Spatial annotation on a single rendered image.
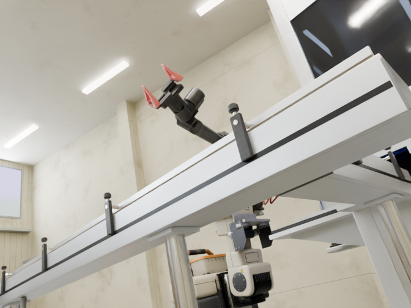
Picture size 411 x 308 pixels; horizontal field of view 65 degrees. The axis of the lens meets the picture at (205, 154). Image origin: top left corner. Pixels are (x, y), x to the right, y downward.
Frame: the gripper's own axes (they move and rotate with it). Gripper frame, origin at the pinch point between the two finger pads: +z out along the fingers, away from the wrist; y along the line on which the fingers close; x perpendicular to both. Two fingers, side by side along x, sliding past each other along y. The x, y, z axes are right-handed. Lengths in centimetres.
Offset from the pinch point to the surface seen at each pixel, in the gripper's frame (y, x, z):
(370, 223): -12, -52, -75
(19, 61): -6, 566, -66
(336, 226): -8, -38, -88
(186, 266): 37, -46, -14
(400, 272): -2, -67, -81
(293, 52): -63, 7, -47
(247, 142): 12, -56, 6
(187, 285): 40, -48, -15
